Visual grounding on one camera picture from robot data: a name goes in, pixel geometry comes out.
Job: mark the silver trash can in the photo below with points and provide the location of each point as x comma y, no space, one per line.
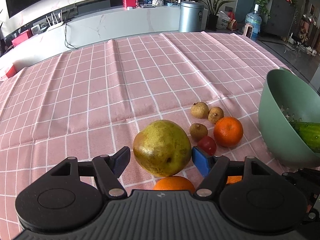
190,16

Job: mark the blue water jug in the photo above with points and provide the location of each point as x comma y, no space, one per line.
254,19

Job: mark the red cherry tomato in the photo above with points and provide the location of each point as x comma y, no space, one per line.
208,145

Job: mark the pink small heater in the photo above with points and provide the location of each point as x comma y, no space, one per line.
248,30

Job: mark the small orange on left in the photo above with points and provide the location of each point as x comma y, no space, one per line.
174,183

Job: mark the dark grey sideboard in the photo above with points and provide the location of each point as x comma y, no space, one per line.
280,19

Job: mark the pink checkered tablecloth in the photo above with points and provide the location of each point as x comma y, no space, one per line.
94,100

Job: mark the pink box on cabinet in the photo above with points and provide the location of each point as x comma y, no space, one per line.
22,37

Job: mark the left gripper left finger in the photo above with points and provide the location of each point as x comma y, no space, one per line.
106,170

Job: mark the orange on right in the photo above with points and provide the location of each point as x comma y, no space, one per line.
228,131

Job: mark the white plastic bag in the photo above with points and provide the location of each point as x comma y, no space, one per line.
223,20

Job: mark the brown longan far left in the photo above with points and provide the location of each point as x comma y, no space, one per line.
200,110

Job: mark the red box on cabinet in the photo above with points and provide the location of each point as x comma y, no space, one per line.
130,3

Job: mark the potted long-leaf plant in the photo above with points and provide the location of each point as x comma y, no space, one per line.
213,7

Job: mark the large yellow-green pear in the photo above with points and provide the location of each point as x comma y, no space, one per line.
162,148

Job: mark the green colander bowl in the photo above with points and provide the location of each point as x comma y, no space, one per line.
286,98

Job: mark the large orange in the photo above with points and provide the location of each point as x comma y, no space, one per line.
233,179

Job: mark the green cucumber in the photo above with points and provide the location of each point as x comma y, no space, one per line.
309,132

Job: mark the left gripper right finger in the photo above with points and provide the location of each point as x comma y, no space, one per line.
215,171

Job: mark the brown longan far right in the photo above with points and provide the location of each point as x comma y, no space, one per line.
215,114

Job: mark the brown longan near tomato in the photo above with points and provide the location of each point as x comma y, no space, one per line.
198,131

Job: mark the white marble tv cabinet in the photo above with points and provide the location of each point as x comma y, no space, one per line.
89,29

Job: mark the white wifi router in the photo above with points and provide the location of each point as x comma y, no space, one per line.
54,20

